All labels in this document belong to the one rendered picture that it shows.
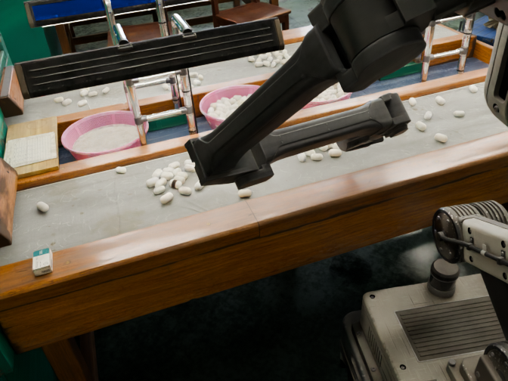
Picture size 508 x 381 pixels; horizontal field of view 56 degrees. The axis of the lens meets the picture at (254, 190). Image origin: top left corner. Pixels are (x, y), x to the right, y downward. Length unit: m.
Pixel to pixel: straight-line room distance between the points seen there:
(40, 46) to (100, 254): 2.96
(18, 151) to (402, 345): 1.18
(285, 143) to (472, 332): 0.71
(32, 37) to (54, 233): 2.79
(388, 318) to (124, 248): 0.67
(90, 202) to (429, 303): 0.92
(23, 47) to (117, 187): 2.70
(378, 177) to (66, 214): 0.79
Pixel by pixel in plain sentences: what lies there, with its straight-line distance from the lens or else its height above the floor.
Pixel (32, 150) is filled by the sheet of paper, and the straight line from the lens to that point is 1.55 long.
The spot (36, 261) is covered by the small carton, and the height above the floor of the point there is 0.78.
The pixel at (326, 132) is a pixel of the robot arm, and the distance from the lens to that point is 0.92.
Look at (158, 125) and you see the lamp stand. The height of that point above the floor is 0.69.
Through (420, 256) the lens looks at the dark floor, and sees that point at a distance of 2.17.
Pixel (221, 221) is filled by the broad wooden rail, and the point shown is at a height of 0.76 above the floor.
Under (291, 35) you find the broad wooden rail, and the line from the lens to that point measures 2.22.
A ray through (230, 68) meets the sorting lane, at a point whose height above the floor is 0.74.
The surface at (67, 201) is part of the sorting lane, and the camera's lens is 1.34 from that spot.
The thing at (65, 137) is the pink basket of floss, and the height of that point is 0.76.
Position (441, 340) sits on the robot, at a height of 0.47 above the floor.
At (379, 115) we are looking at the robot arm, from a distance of 1.01.
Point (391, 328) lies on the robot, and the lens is 1.28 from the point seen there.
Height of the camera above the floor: 1.47
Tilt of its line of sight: 36 degrees down
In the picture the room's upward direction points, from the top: 5 degrees counter-clockwise
